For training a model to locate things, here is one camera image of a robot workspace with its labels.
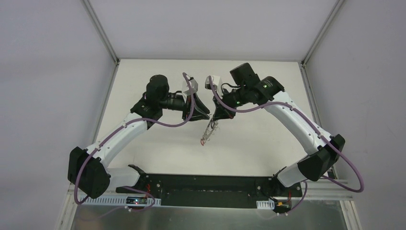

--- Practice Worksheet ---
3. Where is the white cable duct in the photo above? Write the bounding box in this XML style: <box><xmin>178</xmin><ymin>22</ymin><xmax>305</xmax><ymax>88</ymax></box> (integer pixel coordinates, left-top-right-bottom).
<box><xmin>83</xmin><ymin>195</ymin><xmax>161</xmax><ymax>207</ymax></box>
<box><xmin>256</xmin><ymin>199</ymin><xmax>275</xmax><ymax>210</ymax></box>

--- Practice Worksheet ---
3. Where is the aluminium frame rail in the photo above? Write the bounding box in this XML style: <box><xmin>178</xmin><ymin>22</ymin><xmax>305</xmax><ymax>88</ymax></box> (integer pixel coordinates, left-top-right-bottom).
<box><xmin>298</xmin><ymin>179</ymin><xmax>353</xmax><ymax>201</ymax></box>

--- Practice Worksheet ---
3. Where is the right white cable duct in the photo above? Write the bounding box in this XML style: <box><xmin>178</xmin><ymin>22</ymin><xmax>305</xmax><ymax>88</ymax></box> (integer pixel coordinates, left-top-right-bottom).
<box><xmin>256</xmin><ymin>199</ymin><xmax>275</xmax><ymax>210</ymax></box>

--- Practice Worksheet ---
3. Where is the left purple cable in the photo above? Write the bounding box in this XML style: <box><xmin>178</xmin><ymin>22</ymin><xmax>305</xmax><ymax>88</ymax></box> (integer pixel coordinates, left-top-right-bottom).
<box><xmin>73</xmin><ymin>72</ymin><xmax>195</xmax><ymax>212</ymax></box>

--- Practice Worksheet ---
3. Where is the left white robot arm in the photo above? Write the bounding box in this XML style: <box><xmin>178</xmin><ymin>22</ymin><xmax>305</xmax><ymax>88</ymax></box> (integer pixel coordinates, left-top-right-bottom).
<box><xmin>68</xmin><ymin>73</ymin><xmax>210</xmax><ymax>199</ymax></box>

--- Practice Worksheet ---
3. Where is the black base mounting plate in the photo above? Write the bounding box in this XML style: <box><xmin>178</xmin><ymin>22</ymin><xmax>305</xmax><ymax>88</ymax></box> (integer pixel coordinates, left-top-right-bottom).
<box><xmin>133</xmin><ymin>173</ymin><xmax>303</xmax><ymax>208</ymax></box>

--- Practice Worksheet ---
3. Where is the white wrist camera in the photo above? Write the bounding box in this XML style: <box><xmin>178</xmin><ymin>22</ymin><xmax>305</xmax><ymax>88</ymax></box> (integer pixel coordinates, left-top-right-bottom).
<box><xmin>204</xmin><ymin>75</ymin><xmax>223</xmax><ymax>91</ymax></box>
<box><xmin>181</xmin><ymin>77</ymin><xmax>199</xmax><ymax>98</ymax></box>

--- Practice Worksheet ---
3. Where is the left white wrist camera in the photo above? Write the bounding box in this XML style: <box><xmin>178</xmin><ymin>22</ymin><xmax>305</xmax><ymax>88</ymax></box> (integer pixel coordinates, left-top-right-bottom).
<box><xmin>181</xmin><ymin>77</ymin><xmax>199</xmax><ymax>98</ymax></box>

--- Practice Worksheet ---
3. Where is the left white cable duct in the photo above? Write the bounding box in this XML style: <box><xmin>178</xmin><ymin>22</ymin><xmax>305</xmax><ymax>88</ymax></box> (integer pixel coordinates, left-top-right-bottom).
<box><xmin>83</xmin><ymin>195</ymin><xmax>161</xmax><ymax>207</ymax></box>

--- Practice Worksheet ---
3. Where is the metal key ring disc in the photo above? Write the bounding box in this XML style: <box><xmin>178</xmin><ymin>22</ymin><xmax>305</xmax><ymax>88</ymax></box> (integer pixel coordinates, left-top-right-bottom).
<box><xmin>201</xmin><ymin>119</ymin><xmax>218</xmax><ymax>143</ymax></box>

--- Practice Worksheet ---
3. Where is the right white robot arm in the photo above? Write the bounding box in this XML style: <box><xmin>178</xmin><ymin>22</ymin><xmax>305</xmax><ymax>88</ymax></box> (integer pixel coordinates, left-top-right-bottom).
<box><xmin>205</xmin><ymin>63</ymin><xmax>345</xmax><ymax>196</ymax></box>

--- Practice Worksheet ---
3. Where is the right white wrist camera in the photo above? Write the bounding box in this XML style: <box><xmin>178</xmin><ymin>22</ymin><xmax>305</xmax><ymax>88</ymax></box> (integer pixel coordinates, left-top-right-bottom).
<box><xmin>204</xmin><ymin>75</ymin><xmax>223</xmax><ymax>91</ymax></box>

